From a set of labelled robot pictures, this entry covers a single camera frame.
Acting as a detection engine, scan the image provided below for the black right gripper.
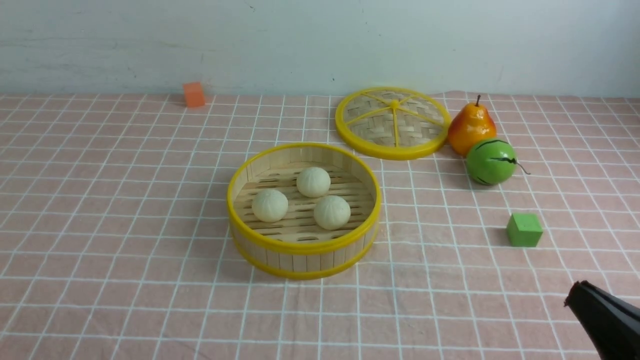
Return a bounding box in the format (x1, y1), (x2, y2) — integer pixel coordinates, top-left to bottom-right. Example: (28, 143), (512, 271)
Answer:
(564, 280), (640, 360)

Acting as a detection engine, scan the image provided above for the white bun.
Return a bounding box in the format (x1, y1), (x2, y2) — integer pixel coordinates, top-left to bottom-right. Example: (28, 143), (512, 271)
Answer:
(313, 195), (351, 231)
(251, 188), (289, 223)
(296, 166), (332, 198)

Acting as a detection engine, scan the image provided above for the woven bamboo steamer lid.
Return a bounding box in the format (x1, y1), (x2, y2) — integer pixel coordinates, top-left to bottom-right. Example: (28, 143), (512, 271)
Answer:
(334, 86), (451, 161)

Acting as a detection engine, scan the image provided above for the bamboo steamer tray yellow rim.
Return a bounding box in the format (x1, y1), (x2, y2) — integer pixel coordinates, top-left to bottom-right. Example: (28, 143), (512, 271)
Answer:
(226, 142), (382, 280)

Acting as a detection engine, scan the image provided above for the green cube block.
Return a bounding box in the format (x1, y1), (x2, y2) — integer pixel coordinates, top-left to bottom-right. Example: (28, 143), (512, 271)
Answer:
(506, 212), (544, 248)

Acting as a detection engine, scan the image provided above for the orange yellow toy pear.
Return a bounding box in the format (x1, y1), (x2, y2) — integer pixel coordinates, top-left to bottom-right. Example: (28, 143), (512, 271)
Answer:
(446, 95), (498, 158)

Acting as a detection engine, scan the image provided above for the orange cube block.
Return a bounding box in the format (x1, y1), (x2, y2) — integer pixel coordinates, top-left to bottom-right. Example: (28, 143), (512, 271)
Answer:
(182, 81), (206, 109)

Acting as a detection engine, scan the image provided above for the pink checkered tablecloth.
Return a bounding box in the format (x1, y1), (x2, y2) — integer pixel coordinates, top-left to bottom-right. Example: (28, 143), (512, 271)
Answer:
(0, 93), (640, 360)

